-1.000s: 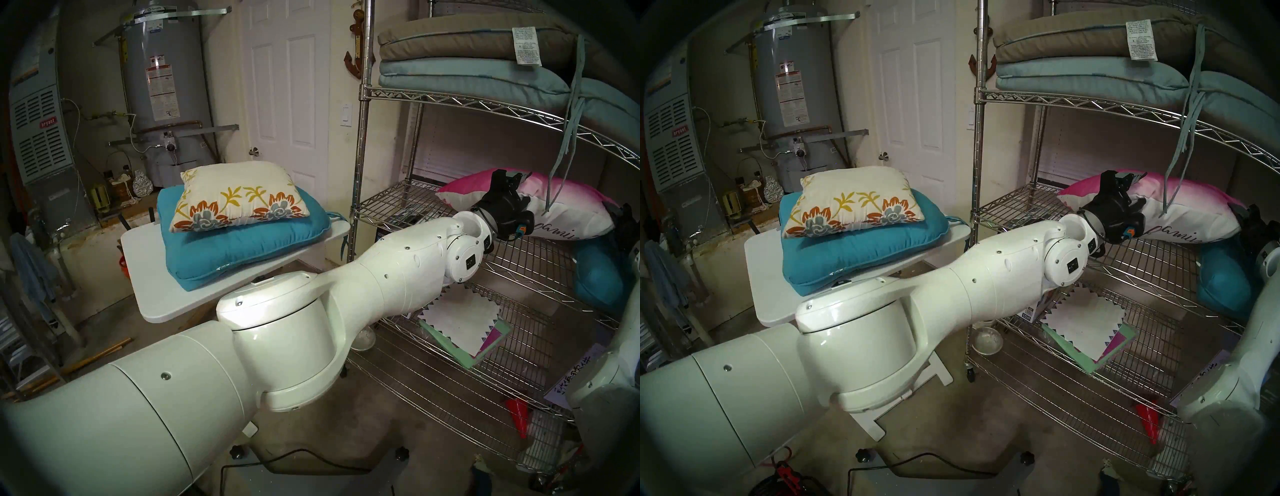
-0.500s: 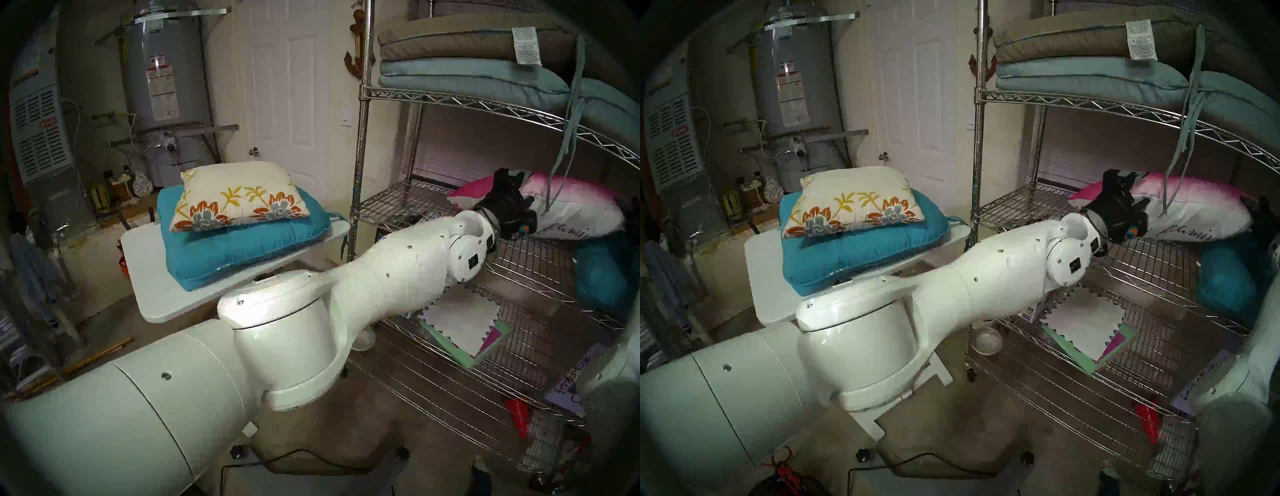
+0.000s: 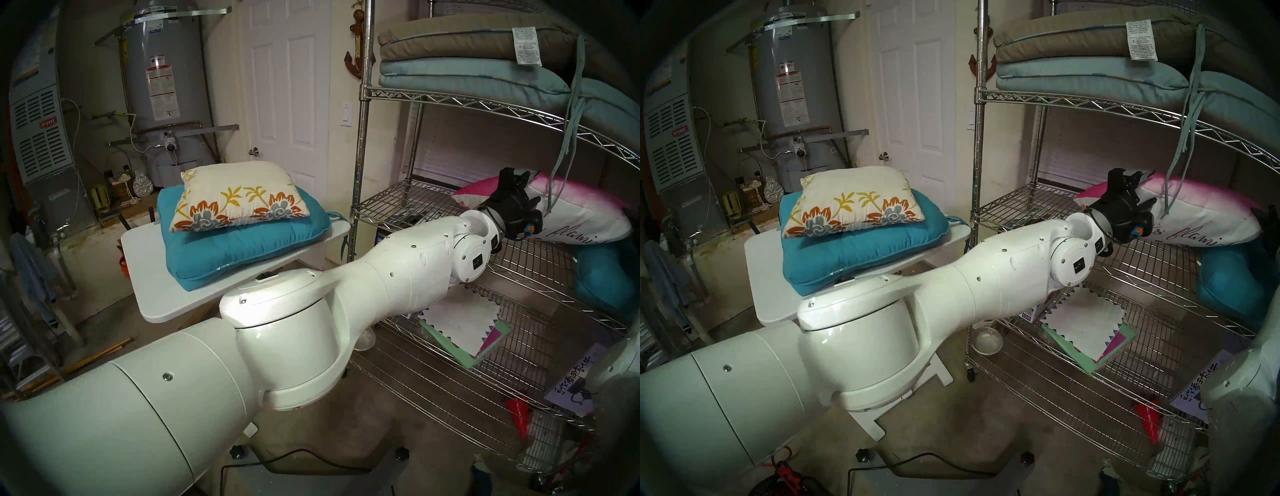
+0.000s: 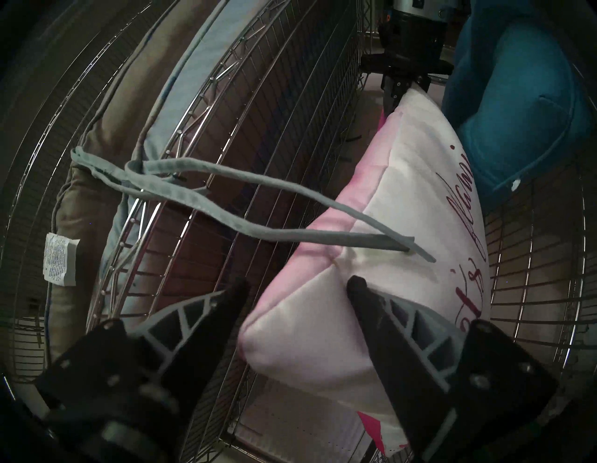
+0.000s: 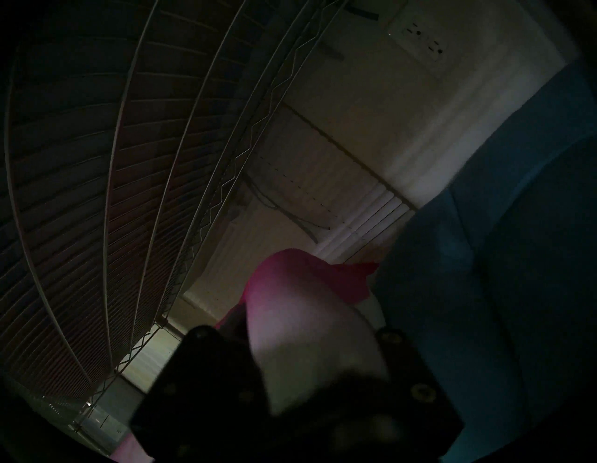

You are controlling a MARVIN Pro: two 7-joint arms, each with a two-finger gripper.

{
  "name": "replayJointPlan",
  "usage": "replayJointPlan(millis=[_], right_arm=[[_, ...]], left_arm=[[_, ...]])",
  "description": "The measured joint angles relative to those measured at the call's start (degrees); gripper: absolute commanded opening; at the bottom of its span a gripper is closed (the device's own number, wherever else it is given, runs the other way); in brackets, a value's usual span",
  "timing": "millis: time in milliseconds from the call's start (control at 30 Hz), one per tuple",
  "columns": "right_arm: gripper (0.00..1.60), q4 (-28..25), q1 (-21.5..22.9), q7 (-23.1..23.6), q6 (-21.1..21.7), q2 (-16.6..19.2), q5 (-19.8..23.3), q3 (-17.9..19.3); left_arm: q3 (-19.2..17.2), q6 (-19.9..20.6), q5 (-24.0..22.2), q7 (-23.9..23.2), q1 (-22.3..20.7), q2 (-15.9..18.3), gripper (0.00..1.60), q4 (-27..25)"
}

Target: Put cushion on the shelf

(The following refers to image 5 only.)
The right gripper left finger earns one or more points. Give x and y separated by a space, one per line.
205 396

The white wall outlet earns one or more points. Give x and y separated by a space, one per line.
424 32

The pink white ombre cushion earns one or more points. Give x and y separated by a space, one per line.
308 317

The teal tufted cushion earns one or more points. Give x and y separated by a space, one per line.
513 256

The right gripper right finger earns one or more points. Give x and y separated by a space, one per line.
415 392

